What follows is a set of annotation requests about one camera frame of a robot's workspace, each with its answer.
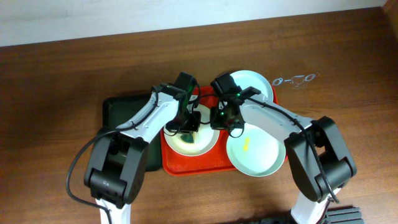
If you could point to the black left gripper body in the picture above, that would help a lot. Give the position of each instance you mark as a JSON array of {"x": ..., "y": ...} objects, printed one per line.
[{"x": 190, "y": 125}]

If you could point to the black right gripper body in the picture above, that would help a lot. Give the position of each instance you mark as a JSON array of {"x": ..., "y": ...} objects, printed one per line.
[{"x": 222, "y": 121}]

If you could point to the green yellow sponge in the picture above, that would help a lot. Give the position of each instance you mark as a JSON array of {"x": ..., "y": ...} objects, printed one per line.
[{"x": 188, "y": 138}]

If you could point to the white plate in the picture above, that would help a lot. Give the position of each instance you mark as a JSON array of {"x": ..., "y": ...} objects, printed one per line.
[{"x": 205, "y": 139}]

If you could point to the light blue plate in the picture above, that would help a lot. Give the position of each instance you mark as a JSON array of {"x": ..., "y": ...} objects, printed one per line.
[{"x": 247, "y": 78}]

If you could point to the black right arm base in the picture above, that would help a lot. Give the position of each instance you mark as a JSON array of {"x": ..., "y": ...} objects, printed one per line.
[{"x": 344, "y": 215}]

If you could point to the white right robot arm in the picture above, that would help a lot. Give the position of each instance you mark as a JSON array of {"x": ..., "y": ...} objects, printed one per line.
[{"x": 319, "y": 159}]

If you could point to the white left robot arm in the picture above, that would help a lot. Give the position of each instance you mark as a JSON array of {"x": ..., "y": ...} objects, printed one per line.
[{"x": 118, "y": 160}]

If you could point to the red plastic tray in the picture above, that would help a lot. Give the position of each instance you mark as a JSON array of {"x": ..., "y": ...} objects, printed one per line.
[{"x": 216, "y": 159}]

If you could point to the black plastic tray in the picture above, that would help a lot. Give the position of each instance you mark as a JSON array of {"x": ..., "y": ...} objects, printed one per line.
[{"x": 117, "y": 110}]

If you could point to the light green plate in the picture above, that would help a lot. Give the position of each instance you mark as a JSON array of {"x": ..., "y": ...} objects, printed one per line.
[{"x": 254, "y": 152}]

